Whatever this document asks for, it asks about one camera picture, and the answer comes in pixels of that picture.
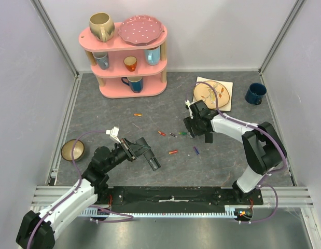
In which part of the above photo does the white square plate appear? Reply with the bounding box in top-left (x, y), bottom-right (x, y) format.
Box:
top-left (193, 76), bottom-right (233, 112)

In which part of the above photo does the round beige painted plate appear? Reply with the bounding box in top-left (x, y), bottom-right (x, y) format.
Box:
top-left (193, 80), bottom-right (231, 109)

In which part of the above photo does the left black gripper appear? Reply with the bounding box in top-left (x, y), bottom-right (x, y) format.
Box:
top-left (104, 136), bottom-right (150, 172)

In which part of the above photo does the grey-blue mug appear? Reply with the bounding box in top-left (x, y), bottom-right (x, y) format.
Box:
top-left (93, 52), bottom-right (109, 70)

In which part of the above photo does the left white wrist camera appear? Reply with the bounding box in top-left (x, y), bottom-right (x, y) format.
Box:
top-left (106, 126), bottom-right (121, 144)

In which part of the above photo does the dark blue mug on shelf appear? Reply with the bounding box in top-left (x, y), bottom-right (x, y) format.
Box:
top-left (121, 76), bottom-right (144, 93)

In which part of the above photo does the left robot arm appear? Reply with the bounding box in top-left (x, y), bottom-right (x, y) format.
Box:
top-left (16, 137), bottom-right (154, 248)

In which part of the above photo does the aluminium cable duct rail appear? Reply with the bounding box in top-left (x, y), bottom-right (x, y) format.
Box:
top-left (78, 206), bottom-right (253, 219)

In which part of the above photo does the light blue mug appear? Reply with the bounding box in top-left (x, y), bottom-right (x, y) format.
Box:
top-left (144, 46), bottom-right (161, 66)

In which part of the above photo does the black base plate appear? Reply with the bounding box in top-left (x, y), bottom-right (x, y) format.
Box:
top-left (96, 186), bottom-right (263, 214)

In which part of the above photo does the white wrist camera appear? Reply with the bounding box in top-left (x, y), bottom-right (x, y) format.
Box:
top-left (185, 100), bottom-right (193, 119)
top-left (106, 126), bottom-right (121, 144)

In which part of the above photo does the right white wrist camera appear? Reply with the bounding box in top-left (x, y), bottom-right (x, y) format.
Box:
top-left (185, 100), bottom-right (193, 119)

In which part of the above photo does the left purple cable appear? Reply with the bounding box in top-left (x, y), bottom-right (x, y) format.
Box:
top-left (26, 130), bottom-right (134, 249)

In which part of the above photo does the purple cable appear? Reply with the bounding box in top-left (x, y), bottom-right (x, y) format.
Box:
top-left (26, 130), bottom-right (134, 249)
top-left (185, 81), bottom-right (289, 224)

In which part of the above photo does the pink polka dot plate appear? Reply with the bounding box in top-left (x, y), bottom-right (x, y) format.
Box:
top-left (118, 15), bottom-right (164, 46)

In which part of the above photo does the navy blue cup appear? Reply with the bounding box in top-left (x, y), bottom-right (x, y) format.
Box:
top-left (245, 82), bottom-right (267, 105)

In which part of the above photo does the brown ceramic bowl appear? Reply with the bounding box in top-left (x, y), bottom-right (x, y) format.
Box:
top-left (61, 140), bottom-right (85, 161)

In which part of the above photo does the orange cup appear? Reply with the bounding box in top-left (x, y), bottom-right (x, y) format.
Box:
top-left (123, 56), bottom-right (137, 72)

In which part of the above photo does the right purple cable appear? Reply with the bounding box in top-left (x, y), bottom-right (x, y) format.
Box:
top-left (185, 81), bottom-right (289, 224)

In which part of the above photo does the pink three-tier shelf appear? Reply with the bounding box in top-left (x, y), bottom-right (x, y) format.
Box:
top-left (79, 22), bottom-right (168, 99)

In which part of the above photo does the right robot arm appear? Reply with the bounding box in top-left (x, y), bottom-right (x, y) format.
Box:
top-left (184, 100), bottom-right (287, 204)

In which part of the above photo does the purple blue battery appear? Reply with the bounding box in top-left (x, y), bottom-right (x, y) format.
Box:
top-left (193, 146), bottom-right (200, 155)

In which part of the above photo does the beige ceramic mug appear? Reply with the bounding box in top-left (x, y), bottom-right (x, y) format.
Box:
top-left (89, 12), bottom-right (115, 43)

